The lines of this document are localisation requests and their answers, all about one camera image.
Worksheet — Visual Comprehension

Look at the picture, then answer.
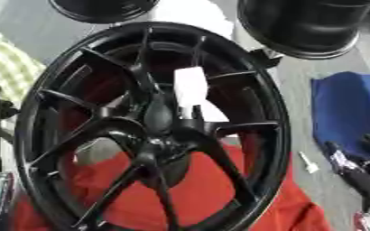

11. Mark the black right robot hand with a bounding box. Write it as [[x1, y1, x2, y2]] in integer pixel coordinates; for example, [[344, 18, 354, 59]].
[[320, 133, 370, 212]]

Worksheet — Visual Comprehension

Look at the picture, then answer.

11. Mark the black round wheel rim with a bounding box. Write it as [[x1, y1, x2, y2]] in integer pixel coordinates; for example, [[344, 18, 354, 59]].
[[236, 0, 370, 60], [47, 0, 162, 24]]

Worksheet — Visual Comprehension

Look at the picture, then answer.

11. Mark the black spoked wheel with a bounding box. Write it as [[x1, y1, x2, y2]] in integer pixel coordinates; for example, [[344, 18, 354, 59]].
[[11, 21, 294, 231]]

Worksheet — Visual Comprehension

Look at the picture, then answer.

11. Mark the blue cloth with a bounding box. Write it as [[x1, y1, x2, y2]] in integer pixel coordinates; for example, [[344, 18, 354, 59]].
[[308, 70, 370, 161]]

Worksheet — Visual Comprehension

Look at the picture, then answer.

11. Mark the green white checked cloth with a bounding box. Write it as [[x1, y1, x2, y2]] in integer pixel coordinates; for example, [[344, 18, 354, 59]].
[[0, 26, 48, 106]]

